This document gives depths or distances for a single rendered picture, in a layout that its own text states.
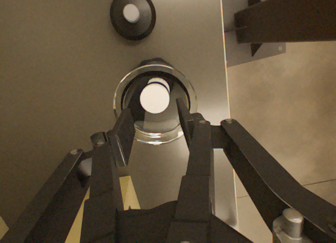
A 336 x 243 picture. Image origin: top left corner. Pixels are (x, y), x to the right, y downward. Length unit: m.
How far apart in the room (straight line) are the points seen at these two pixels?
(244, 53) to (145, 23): 1.16
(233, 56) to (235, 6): 0.31
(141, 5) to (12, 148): 0.47
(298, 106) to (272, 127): 0.25
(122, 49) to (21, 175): 0.44
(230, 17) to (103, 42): 1.12
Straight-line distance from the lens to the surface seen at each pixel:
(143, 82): 0.45
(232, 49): 1.49
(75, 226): 0.51
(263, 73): 1.63
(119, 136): 0.16
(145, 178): 0.58
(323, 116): 2.03
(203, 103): 0.49
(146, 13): 0.43
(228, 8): 1.48
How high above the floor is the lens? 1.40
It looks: 69 degrees down
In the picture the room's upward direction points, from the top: 170 degrees clockwise
